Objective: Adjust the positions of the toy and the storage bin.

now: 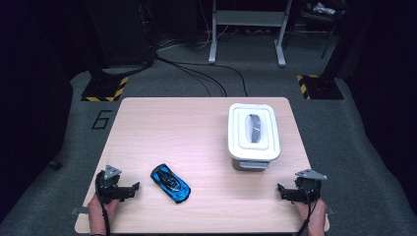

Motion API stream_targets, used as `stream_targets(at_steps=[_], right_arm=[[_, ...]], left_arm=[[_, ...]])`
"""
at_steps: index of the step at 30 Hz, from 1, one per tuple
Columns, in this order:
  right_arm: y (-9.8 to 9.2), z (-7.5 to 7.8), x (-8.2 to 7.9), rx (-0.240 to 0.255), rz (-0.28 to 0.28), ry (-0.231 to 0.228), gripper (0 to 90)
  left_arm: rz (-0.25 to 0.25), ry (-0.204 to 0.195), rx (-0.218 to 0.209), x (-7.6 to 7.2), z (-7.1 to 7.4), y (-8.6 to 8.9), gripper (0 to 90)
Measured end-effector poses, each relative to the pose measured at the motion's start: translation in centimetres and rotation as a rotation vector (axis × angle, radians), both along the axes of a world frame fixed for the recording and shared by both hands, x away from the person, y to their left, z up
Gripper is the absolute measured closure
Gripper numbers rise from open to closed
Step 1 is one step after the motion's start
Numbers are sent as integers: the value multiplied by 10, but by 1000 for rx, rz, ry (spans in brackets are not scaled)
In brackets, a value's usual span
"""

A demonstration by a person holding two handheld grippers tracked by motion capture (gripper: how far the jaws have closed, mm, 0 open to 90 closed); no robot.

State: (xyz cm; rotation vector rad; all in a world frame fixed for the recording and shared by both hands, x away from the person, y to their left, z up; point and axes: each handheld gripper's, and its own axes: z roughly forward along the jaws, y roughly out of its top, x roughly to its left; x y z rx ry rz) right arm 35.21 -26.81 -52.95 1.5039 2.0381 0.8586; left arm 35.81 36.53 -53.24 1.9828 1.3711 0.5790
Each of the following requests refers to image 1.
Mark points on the white metal stand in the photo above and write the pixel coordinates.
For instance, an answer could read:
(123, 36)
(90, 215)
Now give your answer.
(249, 19)

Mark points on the white plastic container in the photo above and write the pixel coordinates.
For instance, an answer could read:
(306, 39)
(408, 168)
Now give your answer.
(254, 131)

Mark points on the blue and black toy car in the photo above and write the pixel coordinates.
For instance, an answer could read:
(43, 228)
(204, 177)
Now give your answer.
(170, 183)

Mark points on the dark chair with clutter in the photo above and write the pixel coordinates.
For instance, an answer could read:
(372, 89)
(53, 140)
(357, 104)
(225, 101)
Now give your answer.
(323, 13)

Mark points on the small black floor object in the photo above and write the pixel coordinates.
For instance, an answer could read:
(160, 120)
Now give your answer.
(55, 165)

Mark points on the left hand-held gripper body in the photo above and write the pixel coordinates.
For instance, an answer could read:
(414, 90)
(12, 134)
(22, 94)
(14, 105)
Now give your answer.
(109, 188)

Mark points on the person's right hand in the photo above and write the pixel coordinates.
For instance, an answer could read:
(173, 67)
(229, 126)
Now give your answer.
(316, 218)

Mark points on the black yellow striped base plate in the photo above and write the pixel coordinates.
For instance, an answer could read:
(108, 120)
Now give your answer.
(105, 88)
(319, 87)

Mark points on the person's left hand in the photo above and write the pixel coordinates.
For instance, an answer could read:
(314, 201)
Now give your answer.
(98, 213)

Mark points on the grey table edge bracket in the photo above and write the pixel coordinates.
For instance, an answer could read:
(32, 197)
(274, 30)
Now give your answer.
(78, 210)
(330, 210)

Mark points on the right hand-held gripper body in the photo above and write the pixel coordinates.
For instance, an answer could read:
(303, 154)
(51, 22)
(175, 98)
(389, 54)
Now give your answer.
(308, 188)

